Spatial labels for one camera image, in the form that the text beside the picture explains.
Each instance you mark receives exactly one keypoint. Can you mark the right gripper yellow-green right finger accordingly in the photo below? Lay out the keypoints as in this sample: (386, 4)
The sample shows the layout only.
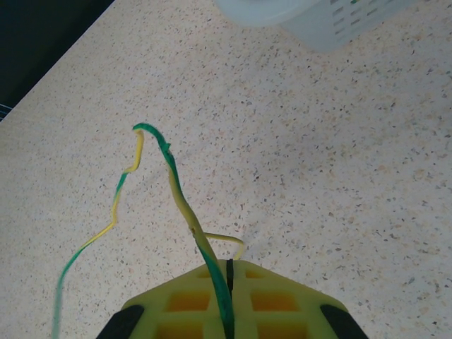
(275, 303)

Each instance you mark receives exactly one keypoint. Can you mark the white perforated plastic basket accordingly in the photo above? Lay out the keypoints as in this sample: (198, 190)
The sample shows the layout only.
(318, 31)

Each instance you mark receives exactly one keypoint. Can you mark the right gripper yellow-green left finger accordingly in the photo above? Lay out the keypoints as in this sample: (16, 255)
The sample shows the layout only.
(183, 303)

